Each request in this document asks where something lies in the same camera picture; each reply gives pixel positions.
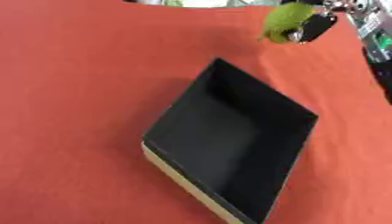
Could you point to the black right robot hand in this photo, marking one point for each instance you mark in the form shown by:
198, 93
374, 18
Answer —
316, 24

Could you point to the green soft toy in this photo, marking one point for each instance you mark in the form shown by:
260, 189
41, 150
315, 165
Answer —
284, 20

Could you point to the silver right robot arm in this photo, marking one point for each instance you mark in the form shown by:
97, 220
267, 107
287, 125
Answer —
375, 40

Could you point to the tan box with black inside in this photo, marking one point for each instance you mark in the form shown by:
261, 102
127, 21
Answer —
229, 140

